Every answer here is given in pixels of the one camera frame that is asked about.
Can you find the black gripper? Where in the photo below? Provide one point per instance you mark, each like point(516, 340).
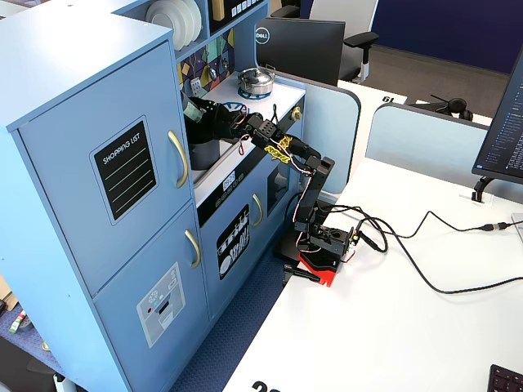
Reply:
point(211, 115)

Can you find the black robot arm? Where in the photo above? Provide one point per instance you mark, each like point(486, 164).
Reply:
point(312, 192)

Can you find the steel slotted spatula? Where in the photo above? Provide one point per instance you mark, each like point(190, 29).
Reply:
point(195, 87)

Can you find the gray plastic pot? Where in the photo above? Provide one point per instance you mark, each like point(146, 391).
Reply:
point(204, 157)

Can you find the gray sink basin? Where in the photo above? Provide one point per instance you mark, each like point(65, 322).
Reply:
point(229, 151)

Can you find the steel pot with lid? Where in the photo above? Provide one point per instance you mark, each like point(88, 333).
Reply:
point(255, 79)

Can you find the black shopping list board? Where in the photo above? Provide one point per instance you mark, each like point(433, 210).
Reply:
point(124, 171)

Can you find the gold stove knob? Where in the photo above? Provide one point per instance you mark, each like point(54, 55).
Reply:
point(296, 113)

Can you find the white toy plate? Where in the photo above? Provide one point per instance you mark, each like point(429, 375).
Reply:
point(198, 18)
point(161, 18)
point(187, 20)

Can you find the blue oven door with window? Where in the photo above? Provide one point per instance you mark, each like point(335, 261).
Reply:
point(271, 192)

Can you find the black Dell monitor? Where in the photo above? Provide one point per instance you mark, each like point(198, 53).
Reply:
point(302, 49)

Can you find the light blue desk partition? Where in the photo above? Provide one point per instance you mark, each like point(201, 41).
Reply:
point(417, 139)
point(327, 130)

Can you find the blue toy kitchen cabinet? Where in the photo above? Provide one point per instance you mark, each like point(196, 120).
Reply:
point(61, 61)

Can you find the blue door with shopping list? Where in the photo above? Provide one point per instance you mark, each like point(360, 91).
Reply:
point(61, 204)

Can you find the blue dishwasher door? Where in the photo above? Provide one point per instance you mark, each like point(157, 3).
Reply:
point(212, 286)

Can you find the white office chair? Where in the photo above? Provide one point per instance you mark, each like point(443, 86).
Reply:
point(347, 20)

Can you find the black table clamp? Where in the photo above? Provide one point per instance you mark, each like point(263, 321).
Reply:
point(302, 274)

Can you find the blue door with ice dispenser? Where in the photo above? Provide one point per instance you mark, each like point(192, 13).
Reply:
point(122, 359)

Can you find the black headset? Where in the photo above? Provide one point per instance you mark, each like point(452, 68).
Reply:
point(457, 105)

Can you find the striped small package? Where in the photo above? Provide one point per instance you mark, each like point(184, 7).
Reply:
point(17, 322)

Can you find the monitor showing code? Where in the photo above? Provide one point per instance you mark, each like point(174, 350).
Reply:
point(504, 134)

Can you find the black keyboard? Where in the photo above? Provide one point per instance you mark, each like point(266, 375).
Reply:
point(506, 381)

